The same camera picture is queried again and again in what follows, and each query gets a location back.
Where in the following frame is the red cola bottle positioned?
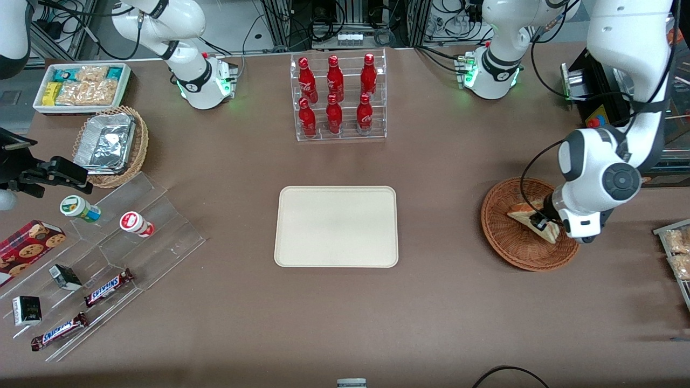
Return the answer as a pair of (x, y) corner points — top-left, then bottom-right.
(326, 94), (344, 135)
(327, 54), (345, 102)
(356, 93), (374, 133)
(298, 97), (318, 138)
(360, 53), (378, 98)
(298, 57), (318, 103)

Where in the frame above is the aluminium foil tray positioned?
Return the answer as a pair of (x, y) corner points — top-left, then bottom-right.
(73, 113), (137, 175)

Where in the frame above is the large clear cracker bag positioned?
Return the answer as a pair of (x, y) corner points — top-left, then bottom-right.
(55, 79), (120, 106)

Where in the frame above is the clear acrylic stepped shelf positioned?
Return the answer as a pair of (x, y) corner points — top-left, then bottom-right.
(0, 171), (206, 363)

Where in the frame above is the white cup with red label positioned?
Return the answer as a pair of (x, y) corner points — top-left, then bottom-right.
(119, 211), (156, 238)

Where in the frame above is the black machine with yellow label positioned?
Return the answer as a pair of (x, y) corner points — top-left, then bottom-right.
(560, 45), (690, 190)

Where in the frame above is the red cookie box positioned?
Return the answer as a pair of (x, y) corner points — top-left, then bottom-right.
(0, 219), (67, 288)

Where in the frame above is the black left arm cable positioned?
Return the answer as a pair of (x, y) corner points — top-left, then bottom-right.
(520, 0), (677, 219)

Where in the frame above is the aluminium frame rack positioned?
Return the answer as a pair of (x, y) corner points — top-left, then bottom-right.
(261, 0), (433, 50)

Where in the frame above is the triangular sandwich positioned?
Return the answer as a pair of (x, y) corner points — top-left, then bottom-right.
(506, 199), (562, 245)

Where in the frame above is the small clear cracker bag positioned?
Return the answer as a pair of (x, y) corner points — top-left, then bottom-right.
(75, 65), (112, 85)

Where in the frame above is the clear bag of crackers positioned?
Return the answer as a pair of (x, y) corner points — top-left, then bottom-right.
(668, 253), (690, 281)
(664, 227), (690, 254)

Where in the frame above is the small light wicker basket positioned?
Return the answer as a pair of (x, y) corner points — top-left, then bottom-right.
(72, 105), (149, 189)

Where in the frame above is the black table cable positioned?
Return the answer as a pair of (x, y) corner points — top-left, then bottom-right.
(473, 365), (550, 388)

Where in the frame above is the large brown wicker basket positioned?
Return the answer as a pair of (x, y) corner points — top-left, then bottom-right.
(481, 177), (582, 272)

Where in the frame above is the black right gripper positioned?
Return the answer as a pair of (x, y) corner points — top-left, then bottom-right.
(0, 127), (94, 198)

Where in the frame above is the white cup with green label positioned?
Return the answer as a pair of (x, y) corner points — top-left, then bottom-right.
(59, 195), (102, 224)

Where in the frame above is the small black box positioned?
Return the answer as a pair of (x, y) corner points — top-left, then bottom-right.
(12, 295), (43, 327)
(48, 264), (83, 292)

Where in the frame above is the clear acrylic bottle rack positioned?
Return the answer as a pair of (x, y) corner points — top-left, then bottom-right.
(289, 48), (388, 142)

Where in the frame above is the white rectangular snack bin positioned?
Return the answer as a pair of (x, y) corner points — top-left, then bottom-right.
(33, 63), (132, 116)

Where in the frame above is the brown Snickers bar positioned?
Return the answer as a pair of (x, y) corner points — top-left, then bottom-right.
(30, 312), (89, 352)
(84, 268), (135, 308)

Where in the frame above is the cream plastic tray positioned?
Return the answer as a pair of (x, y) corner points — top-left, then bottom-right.
(274, 186), (399, 268)

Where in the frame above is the metal snack tray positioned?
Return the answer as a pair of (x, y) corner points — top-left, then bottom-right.
(653, 218), (690, 314)

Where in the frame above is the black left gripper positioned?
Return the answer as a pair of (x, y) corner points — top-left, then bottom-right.
(530, 192), (567, 232)

